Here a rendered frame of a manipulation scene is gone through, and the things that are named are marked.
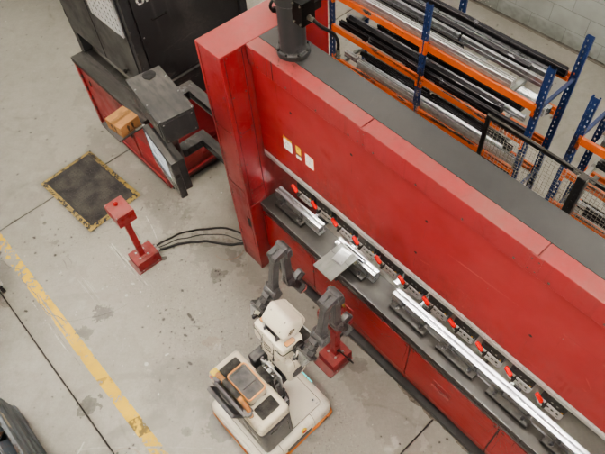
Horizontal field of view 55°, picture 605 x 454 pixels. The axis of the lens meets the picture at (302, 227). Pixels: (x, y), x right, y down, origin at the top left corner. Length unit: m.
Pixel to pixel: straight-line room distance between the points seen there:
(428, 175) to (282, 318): 1.23
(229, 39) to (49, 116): 3.87
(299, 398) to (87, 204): 2.95
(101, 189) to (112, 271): 0.99
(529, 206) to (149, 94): 2.40
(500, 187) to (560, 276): 0.49
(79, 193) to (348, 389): 3.28
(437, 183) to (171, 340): 2.96
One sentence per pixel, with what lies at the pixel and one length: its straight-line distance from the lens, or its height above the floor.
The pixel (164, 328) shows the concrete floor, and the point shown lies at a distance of 5.14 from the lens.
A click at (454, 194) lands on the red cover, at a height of 2.30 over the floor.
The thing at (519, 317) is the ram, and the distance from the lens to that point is 3.12.
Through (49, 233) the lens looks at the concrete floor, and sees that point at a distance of 6.07.
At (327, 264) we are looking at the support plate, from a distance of 4.05.
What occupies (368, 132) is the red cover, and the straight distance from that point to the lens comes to 3.01.
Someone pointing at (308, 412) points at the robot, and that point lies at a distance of 4.39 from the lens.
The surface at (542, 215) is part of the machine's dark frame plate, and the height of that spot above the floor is 2.30.
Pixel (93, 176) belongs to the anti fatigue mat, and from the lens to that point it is 6.33.
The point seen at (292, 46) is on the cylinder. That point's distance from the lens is 3.39.
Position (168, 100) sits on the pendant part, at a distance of 3.87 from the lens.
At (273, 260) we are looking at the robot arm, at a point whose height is 1.59.
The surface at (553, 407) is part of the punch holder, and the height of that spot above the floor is 1.25.
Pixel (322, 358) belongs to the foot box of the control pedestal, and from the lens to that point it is 4.76.
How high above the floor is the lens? 4.45
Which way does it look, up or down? 55 degrees down
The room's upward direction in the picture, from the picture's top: 5 degrees counter-clockwise
